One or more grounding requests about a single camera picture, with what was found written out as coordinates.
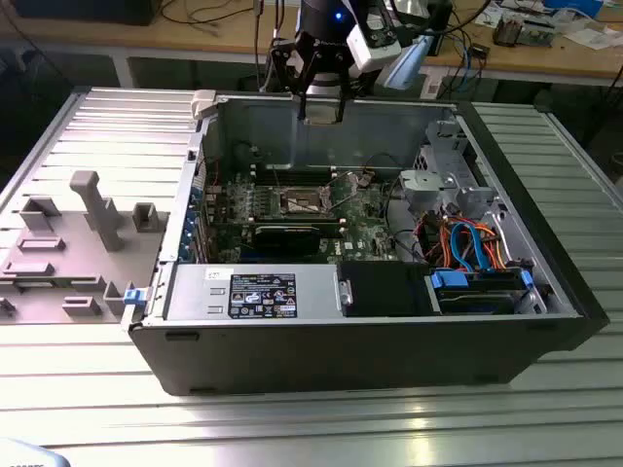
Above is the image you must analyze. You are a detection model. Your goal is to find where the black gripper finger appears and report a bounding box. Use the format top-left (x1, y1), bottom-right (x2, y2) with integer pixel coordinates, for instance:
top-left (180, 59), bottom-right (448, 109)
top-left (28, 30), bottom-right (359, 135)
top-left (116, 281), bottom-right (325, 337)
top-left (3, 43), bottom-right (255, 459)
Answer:
top-left (335, 49), bottom-right (366, 124)
top-left (270, 32), bottom-right (313, 124)

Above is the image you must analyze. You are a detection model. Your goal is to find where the silver CPU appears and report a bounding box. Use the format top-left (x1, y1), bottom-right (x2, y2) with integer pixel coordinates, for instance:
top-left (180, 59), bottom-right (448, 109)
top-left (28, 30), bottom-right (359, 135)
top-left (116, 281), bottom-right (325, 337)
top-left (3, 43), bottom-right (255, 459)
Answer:
top-left (304, 104), bottom-right (341, 126)

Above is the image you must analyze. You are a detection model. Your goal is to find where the CPU socket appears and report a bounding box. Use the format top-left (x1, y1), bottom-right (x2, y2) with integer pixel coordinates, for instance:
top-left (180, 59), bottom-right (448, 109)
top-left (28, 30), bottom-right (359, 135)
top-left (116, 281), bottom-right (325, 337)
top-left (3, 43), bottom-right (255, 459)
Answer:
top-left (276, 186), bottom-right (338, 219)

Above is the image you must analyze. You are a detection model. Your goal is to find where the white printed label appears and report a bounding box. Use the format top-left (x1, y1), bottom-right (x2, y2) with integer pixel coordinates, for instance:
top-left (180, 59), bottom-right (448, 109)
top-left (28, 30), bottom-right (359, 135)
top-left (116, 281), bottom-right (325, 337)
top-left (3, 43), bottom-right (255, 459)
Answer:
top-left (421, 72), bottom-right (443, 99)

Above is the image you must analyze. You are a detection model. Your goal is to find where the wooden desk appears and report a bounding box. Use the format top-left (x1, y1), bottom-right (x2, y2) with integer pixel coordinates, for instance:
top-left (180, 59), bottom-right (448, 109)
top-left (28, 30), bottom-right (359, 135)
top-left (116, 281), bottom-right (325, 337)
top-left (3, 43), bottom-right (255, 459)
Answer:
top-left (0, 0), bottom-right (623, 89)

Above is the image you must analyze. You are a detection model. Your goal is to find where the green motherboard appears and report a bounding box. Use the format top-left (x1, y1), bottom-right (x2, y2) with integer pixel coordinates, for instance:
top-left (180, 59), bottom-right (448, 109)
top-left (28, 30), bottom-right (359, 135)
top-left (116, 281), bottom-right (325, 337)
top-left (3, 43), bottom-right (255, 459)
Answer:
top-left (202, 167), bottom-right (405, 267)

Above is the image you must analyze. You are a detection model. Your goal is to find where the metal drive cage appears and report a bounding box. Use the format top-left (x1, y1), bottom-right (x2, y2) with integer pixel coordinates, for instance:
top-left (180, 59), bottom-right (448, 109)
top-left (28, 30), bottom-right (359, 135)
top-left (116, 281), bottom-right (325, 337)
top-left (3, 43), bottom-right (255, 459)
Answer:
top-left (397, 119), bottom-right (498, 218)

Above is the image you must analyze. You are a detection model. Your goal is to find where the tall black box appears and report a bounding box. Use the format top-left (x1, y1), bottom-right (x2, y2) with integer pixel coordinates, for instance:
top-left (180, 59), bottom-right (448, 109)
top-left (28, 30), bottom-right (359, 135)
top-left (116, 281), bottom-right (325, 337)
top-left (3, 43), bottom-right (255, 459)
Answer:
top-left (426, 0), bottom-right (455, 57)

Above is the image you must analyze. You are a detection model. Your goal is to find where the black graphics card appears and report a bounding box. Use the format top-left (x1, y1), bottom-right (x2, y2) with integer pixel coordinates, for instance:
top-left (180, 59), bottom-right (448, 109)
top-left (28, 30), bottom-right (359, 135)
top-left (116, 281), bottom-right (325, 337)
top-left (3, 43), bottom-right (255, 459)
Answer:
top-left (251, 223), bottom-right (323, 255)

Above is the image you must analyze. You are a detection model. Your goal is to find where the brown finned heat sink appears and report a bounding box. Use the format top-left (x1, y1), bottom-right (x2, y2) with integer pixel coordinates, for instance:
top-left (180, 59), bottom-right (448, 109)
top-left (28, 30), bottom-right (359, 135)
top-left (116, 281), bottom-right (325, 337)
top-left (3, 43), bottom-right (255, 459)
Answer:
top-left (493, 12), bottom-right (525, 49)

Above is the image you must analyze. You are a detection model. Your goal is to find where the black drive bay box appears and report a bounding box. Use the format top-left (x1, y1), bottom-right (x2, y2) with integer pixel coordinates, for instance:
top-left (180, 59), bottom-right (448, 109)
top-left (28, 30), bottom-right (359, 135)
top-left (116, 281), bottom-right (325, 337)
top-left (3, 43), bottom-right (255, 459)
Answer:
top-left (337, 261), bottom-right (432, 318)

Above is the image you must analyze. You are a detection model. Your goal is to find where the blue disk carrier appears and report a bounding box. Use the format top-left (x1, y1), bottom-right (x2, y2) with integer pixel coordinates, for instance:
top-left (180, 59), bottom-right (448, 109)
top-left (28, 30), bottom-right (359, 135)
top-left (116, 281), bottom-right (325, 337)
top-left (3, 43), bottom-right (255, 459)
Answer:
top-left (425, 269), bottom-right (535, 316)

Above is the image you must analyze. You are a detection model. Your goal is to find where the grey metal component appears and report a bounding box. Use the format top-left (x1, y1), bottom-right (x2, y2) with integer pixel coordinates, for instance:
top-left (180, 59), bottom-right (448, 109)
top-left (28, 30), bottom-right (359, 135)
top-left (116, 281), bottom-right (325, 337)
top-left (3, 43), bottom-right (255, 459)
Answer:
top-left (521, 18), bottom-right (557, 49)

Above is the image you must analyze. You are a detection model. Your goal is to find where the silver power supply unit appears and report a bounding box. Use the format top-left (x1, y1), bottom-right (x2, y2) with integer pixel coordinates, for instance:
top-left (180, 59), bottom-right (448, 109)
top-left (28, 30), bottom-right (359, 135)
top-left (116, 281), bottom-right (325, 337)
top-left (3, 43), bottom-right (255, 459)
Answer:
top-left (165, 264), bottom-right (342, 322)

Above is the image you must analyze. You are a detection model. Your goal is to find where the large black box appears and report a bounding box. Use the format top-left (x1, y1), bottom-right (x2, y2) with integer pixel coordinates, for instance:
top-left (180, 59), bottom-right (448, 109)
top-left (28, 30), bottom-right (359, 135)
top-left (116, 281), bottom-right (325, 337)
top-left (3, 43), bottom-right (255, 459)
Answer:
top-left (9, 0), bottom-right (157, 26)

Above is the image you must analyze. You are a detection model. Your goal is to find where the blue box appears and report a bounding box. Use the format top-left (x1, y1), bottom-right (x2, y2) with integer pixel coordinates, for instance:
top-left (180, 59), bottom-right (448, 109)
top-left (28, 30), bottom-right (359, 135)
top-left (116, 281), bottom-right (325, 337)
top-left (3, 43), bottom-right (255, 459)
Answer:
top-left (542, 0), bottom-right (605, 17)

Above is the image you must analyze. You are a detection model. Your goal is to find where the black and grey PC case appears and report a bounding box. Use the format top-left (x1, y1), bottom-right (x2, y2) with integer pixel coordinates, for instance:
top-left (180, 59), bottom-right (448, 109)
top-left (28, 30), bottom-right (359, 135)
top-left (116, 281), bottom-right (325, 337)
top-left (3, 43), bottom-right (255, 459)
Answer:
top-left (120, 90), bottom-right (610, 398)

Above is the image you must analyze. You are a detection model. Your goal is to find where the white paper sheet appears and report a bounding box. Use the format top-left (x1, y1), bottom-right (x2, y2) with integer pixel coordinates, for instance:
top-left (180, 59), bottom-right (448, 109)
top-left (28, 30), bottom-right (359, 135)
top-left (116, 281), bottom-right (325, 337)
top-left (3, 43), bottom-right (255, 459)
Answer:
top-left (559, 26), bottom-right (623, 51)

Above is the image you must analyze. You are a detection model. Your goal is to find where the grey parts rack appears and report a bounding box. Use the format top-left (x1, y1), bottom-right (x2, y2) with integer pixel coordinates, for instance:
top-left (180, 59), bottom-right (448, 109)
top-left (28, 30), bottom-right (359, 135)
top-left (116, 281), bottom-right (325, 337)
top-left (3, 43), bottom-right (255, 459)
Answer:
top-left (0, 169), bottom-right (170, 326)

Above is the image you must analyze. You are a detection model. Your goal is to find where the pale blue teach pendant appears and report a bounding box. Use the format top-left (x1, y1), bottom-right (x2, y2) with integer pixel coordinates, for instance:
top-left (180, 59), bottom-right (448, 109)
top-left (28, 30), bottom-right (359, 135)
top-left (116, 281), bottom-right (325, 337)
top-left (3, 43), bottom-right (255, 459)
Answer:
top-left (0, 436), bottom-right (67, 467)

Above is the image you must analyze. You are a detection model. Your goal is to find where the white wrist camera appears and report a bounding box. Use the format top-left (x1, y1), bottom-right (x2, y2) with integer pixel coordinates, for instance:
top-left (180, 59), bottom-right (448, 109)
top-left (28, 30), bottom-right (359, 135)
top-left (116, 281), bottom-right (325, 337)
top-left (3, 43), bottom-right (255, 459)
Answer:
top-left (346, 9), bottom-right (403, 72)

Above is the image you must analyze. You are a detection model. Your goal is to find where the beige corner bracket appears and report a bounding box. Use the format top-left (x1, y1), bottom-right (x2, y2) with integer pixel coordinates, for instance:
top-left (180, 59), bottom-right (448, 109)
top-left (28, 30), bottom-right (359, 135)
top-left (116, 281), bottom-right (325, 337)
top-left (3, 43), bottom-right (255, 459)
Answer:
top-left (190, 90), bottom-right (219, 122)

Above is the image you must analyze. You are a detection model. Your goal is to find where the blue flat wire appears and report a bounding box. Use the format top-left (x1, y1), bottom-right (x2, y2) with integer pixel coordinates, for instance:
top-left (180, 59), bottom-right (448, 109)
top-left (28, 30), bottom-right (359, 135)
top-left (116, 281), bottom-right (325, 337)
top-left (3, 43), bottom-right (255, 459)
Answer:
top-left (450, 221), bottom-right (493, 271)

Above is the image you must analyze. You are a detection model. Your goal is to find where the orange wire bundle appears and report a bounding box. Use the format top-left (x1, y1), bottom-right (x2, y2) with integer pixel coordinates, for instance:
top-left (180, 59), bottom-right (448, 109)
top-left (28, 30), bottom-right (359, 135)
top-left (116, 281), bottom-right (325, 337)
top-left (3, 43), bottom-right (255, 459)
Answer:
top-left (436, 219), bottom-right (510, 269)

